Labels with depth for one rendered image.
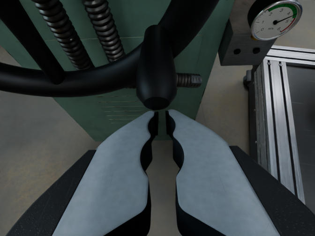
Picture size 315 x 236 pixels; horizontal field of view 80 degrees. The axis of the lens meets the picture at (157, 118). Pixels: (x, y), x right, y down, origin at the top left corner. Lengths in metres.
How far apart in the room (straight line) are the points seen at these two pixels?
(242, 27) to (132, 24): 0.19
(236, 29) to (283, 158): 0.48
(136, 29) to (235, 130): 0.72
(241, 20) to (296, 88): 0.58
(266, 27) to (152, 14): 0.18
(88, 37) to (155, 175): 0.62
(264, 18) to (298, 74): 0.67
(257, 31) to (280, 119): 0.50
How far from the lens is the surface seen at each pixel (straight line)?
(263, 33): 0.35
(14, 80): 0.23
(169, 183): 0.85
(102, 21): 0.22
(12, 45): 0.50
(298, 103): 0.89
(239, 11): 0.41
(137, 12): 0.36
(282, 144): 0.76
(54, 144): 1.03
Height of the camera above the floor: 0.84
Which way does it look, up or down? 64 degrees down
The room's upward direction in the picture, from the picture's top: 4 degrees counter-clockwise
